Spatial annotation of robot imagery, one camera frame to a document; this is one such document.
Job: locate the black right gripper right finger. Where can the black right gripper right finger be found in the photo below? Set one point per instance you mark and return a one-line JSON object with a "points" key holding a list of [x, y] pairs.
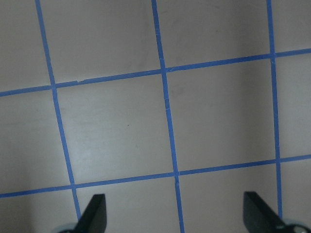
{"points": [[258, 217]]}

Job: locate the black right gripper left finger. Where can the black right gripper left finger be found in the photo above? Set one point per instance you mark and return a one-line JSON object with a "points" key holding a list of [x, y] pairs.
{"points": [[94, 218]]}

